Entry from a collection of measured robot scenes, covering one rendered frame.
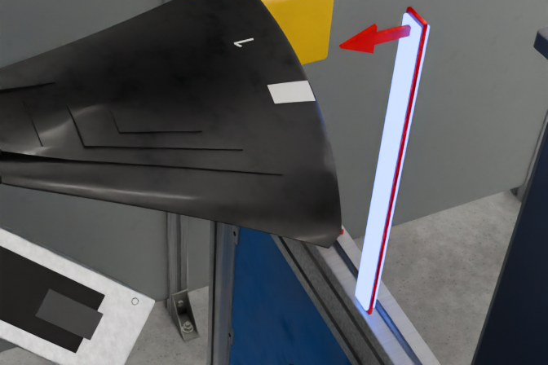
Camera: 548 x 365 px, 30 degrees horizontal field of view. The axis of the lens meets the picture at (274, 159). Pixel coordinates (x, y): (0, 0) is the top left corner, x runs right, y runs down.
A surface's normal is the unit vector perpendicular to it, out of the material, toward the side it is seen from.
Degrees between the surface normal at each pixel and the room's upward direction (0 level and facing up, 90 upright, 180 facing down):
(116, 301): 50
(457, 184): 90
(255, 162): 22
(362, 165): 90
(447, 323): 0
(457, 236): 0
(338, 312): 90
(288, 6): 90
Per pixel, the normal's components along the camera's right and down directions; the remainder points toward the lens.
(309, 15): 0.43, 0.63
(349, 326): -0.90, 0.26
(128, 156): 0.29, -0.62
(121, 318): 0.37, 0.01
